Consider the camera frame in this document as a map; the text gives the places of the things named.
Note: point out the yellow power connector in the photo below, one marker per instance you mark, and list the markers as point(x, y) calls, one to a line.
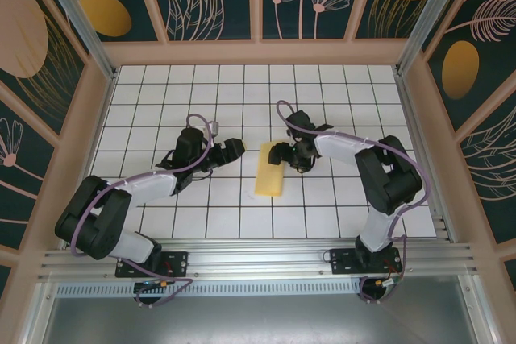
point(163, 283)
point(379, 282)

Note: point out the aluminium frame post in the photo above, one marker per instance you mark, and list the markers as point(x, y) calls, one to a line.
point(76, 17)
point(440, 17)

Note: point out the grey metal panel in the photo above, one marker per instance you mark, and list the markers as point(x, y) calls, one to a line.
point(258, 320)

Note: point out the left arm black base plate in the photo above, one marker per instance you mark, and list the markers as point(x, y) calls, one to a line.
point(179, 259)

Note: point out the yellow cloth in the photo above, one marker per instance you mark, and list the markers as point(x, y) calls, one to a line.
point(270, 181)

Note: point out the aluminium mounting rail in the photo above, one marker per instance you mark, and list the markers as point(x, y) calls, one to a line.
point(258, 255)

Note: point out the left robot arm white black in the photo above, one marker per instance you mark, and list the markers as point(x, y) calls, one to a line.
point(145, 187)

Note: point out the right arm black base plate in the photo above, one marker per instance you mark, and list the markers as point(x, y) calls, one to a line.
point(342, 261)

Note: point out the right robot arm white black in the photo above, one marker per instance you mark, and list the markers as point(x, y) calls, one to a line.
point(338, 146)

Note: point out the aluminium side rail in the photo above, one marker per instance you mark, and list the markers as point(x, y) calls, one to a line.
point(418, 126)

